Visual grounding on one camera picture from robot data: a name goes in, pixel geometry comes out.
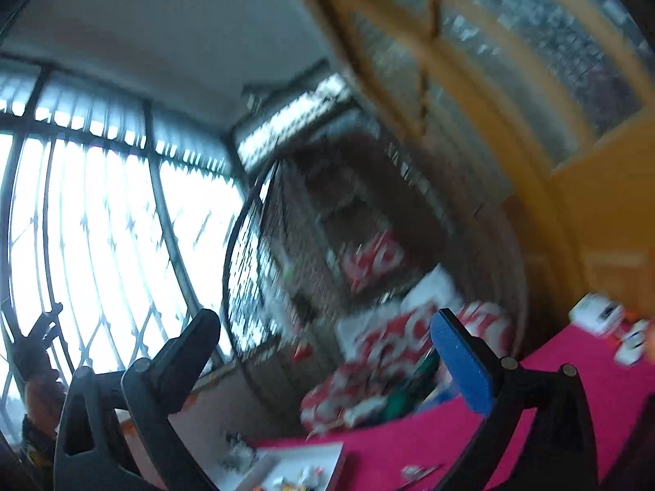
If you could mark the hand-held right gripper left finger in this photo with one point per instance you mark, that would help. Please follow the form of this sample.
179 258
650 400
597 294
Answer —
194 348

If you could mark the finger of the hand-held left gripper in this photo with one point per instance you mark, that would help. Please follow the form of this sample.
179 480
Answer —
46 325

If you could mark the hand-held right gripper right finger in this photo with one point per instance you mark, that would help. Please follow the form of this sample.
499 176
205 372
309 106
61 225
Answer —
460 363

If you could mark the white shallow box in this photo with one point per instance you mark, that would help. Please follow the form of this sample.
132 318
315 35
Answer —
302 465

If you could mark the person's left hand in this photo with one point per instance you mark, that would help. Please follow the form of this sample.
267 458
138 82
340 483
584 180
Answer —
46 399

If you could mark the round red patterned cushion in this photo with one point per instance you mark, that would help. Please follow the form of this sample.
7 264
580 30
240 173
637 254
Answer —
488 325

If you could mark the green cloth item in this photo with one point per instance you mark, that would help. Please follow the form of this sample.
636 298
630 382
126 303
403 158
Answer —
409 394

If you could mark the metal framed window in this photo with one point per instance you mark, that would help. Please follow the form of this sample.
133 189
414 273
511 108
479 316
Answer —
102 240

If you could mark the flat red patterned seat cushion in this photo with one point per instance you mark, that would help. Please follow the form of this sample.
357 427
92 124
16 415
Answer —
343 399

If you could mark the small red patterned pillow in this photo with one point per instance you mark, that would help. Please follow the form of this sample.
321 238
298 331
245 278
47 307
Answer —
373 263

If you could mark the brown wicker hanging egg chair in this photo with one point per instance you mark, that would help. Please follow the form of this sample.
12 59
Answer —
307 245

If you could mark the white round timer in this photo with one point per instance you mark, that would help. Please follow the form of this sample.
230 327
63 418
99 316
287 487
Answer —
632 342

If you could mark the wooden door with glass panes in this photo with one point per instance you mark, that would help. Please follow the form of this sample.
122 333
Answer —
563 112

